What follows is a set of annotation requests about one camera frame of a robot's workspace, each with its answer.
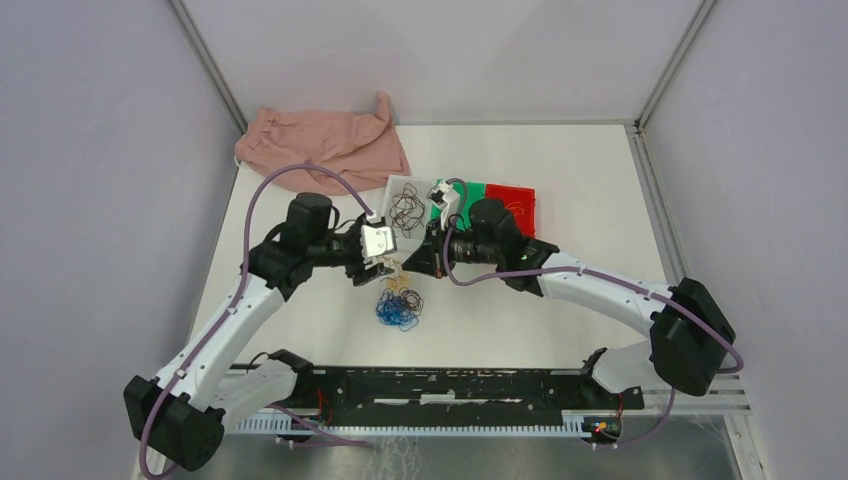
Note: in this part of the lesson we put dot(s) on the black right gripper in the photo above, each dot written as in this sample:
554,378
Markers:
429,258

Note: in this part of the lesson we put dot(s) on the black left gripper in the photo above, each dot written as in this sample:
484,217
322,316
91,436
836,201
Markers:
361,275

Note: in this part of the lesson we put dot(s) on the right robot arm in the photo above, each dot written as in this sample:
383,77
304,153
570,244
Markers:
688,340

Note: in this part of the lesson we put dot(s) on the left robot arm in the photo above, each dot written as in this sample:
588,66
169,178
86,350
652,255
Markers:
185,409

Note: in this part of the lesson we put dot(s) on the clear plastic bin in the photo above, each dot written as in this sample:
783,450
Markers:
406,208

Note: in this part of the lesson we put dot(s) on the green plastic bin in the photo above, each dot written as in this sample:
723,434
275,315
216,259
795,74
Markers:
474,195

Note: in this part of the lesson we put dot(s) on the red plastic bin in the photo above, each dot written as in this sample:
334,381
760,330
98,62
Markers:
520,201

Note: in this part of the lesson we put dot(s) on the pink cloth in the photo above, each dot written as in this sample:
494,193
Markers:
363,148

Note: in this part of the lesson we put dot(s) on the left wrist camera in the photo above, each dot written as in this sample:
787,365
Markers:
377,237

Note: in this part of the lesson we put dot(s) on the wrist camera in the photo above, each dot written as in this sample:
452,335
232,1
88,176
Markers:
449,196
377,237

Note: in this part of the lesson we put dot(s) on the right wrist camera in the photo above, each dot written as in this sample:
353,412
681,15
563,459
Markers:
449,196

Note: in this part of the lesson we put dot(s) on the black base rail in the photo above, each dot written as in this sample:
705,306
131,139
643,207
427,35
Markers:
348,396

